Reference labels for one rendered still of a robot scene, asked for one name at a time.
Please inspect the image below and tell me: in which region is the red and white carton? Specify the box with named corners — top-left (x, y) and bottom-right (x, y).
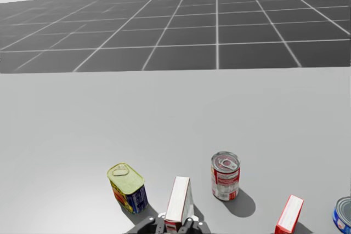
top-left (163, 176), bottom-right (195, 232)

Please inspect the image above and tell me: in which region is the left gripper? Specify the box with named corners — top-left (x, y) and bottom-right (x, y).
top-left (124, 212), bottom-right (212, 234)

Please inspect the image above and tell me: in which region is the blue flat can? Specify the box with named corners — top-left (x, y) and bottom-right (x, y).
top-left (332, 196), bottom-right (351, 232)

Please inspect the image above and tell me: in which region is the red and white can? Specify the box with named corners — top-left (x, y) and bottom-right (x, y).
top-left (210, 151), bottom-right (241, 202)

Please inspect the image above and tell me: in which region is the green and blue rectangular can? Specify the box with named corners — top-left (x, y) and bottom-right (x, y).
top-left (106, 162), bottom-right (150, 215)

